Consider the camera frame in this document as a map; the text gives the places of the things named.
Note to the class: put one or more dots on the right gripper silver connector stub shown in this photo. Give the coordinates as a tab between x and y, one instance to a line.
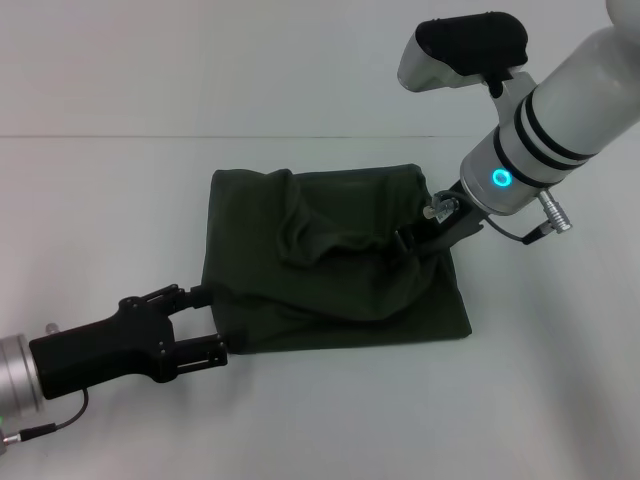
442	207

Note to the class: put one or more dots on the left gripper silver connector stub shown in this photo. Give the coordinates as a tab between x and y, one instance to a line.
51	329

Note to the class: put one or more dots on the dark green t-shirt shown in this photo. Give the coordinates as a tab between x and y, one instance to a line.
340	280

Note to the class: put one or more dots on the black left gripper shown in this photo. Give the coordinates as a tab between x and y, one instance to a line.
100	350

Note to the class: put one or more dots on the gripper silver connector stub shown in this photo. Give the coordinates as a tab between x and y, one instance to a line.
51	329
442	207

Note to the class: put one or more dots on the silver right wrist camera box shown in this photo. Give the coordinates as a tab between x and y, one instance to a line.
465	50

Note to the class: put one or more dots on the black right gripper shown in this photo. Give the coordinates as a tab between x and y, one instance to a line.
455	225

